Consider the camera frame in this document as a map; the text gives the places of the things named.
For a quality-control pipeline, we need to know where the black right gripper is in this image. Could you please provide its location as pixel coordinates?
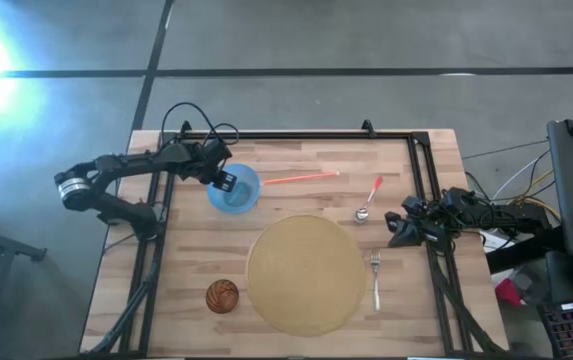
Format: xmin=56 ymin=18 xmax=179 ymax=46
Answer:
xmin=384 ymin=209 xmax=450 ymax=249

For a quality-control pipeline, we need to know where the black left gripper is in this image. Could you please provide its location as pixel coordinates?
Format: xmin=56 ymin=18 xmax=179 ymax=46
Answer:
xmin=178 ymin=141 xmax=238 ymax=193

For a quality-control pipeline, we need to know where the light blue bowl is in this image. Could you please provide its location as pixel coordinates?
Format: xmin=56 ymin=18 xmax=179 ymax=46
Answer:
xmin=206 ymin=162 xmax=262 ymax=215

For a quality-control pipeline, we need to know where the silver metal fork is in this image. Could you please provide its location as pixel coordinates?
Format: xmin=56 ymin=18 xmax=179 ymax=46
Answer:
xmin=369 ymin=249 xmax=382 ymax=312

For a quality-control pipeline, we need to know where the orange drinking straw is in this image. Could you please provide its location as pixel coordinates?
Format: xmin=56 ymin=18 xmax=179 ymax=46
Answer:
xmin=260 ymin=171 xmax=341 ymax=186

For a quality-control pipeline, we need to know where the amber faceted plastic tumbler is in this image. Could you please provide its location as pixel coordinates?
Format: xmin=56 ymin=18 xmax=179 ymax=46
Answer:
xmin=205 ymin=278 xmax=241 ymax=315

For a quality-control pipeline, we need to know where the round woven straw placemat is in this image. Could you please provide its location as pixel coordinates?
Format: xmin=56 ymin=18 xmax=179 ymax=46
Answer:
xmin=245 ymin=213 xmax=367 ymax=337

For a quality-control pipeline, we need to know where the red object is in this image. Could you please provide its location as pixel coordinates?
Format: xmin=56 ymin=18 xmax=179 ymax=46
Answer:
xmin=494 ymin=278 xmax=523 ymax=307

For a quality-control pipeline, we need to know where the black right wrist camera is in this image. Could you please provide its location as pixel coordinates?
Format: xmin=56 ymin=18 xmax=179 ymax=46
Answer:
xmin=400 ymin=195 xmax=426 ymax=217

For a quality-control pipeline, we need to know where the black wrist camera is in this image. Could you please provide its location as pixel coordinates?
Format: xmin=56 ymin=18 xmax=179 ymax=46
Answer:
xmin=400 ymin=195 xmax=426 ymax=217
xmin=204 ymin=138 xmax=233 ymax=162

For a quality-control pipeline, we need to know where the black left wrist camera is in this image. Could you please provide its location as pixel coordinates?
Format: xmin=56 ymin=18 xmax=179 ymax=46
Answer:
xmin=204 ymin=138 xmax=233 ymax=162

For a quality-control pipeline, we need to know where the red-handled metal spoon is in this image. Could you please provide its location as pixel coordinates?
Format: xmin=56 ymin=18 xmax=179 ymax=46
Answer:
xmin=353 ymin=175 xmax=384 ymax=225

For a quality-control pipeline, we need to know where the black aluminium rig frame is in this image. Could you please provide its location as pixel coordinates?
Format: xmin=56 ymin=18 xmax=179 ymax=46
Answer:
xmin=85 ymin=118 xmax=510 ymax=357

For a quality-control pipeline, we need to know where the black camera cable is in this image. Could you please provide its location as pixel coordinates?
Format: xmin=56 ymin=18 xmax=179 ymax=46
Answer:
xmin=159 ymin=101 xmax=241 ymax=149

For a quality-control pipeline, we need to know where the white cable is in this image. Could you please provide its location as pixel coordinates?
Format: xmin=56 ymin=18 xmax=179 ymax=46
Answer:
xmin=490 ymin=149 xmax=552 ymax=201

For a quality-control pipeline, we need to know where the yellow cable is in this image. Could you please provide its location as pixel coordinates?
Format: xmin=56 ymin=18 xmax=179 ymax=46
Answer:
xmin=514 ymin=168 xmax=562 ymax=222

